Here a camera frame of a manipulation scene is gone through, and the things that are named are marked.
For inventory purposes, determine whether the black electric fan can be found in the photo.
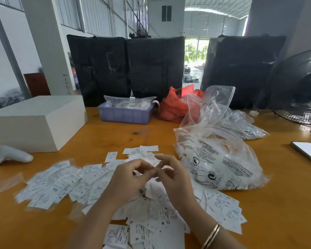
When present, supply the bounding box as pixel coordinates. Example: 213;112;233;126
265;49;311;126

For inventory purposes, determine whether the pile of white garment labels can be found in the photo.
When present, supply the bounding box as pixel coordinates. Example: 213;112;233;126
15;145;248;249

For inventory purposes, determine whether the brown wooden board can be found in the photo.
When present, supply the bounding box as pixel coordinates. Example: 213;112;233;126
23;72;51;98

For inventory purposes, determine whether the white handheld controller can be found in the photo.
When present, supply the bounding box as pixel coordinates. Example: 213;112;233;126
0;145;34;167

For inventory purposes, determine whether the red plastic bag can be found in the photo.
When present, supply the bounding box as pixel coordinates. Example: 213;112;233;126
158;84;204;124

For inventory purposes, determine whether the smartphone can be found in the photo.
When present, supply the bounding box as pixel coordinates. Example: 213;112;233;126
290;141;311;167

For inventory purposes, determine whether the clear bag of labels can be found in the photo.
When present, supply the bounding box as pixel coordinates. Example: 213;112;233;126
103;95;160;111

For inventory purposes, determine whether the purple plastic basket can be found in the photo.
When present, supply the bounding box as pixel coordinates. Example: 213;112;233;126
97;101;155;125

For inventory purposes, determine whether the person's right hand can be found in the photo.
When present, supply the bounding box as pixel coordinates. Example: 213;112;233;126
154;154;195;208

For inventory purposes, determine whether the black wrapped bundle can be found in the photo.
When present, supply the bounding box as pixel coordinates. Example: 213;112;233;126
200;34;287;110
126;36;185;102
67;34;131;107

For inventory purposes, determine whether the crumpled clear plastic bag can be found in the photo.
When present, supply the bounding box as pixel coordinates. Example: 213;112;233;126
180;85;270;141

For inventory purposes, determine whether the white cabin with window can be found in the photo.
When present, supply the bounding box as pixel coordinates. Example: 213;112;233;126
147;0;186;38

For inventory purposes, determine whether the empty clear plastic sleeve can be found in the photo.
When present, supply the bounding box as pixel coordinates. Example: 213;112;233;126
0;173;25;197

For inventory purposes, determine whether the gold bangle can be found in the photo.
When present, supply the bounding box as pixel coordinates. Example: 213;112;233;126
201;223;221;249

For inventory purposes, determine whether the white cardboard box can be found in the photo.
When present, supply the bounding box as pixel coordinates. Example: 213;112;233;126
0;95;88;153

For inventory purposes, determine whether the person's left forearm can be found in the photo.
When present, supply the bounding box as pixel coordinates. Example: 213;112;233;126
67;195;136;249

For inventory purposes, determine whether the person's left hand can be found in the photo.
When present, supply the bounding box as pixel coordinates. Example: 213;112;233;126
107;159;157;206

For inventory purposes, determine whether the large printed clear plastic bag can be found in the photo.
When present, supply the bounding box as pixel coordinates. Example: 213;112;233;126
173;125;272;191

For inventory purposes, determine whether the person's right forearm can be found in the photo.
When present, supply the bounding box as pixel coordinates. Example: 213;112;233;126
181;201;247;249

